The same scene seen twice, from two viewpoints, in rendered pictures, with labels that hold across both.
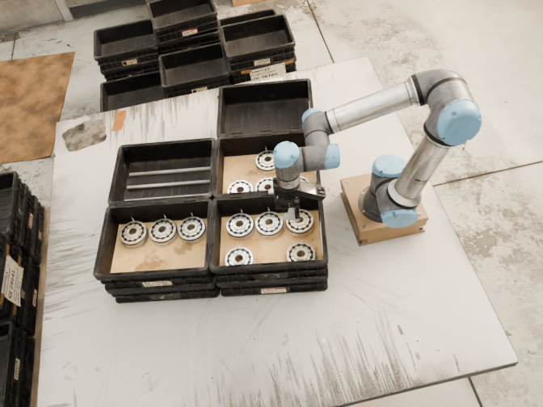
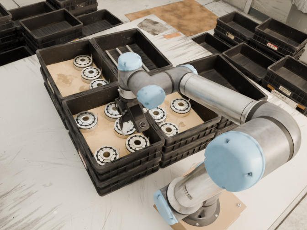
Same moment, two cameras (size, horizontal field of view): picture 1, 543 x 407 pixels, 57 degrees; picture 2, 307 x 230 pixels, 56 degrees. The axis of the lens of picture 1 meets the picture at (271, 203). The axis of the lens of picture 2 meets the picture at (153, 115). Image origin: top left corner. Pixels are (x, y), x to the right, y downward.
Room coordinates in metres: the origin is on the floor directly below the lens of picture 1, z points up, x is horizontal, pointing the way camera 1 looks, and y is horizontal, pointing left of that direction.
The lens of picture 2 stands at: (0.53, -0.67, 1.86)
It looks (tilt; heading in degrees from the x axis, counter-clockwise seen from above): 47 degrees down; 47
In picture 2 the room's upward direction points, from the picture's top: 8 degrees clockwise
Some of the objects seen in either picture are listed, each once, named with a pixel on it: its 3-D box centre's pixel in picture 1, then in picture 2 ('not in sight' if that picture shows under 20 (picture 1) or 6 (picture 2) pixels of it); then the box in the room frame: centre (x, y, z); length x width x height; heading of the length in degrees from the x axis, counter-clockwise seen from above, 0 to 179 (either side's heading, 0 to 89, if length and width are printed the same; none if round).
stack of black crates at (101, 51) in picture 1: (132, 59); (236, 39); (2.83, 0.75, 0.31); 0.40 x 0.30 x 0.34; 94
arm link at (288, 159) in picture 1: (288, 161); (129, 71); (0.96, -0.07, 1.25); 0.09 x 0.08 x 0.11; 86
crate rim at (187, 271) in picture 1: (155, 237); (77, 67); (0.99, 0.43, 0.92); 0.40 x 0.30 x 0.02; 83
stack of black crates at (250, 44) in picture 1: (261, 65); (287, 96); (2.49, -0.08, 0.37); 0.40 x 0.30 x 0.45; 94
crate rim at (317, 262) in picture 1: (267, 229); (111, 122); (0.95, 0.03, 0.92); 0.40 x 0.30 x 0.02; 83
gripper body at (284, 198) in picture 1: (287, 191); (128, 102); (0.97, -0.06, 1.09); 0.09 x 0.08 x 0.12; 83
